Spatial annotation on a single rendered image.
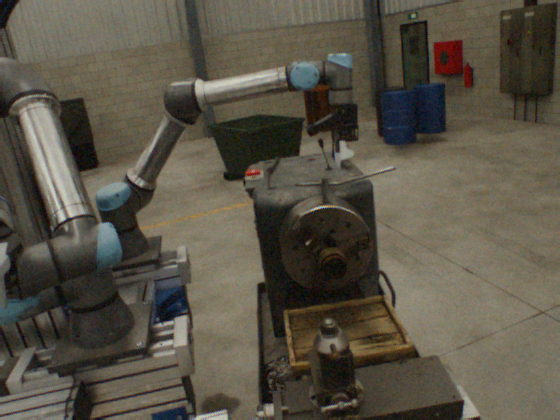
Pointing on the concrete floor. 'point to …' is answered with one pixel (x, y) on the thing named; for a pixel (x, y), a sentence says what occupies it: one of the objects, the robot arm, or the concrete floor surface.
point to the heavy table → (317, 103)
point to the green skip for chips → (255, 141)
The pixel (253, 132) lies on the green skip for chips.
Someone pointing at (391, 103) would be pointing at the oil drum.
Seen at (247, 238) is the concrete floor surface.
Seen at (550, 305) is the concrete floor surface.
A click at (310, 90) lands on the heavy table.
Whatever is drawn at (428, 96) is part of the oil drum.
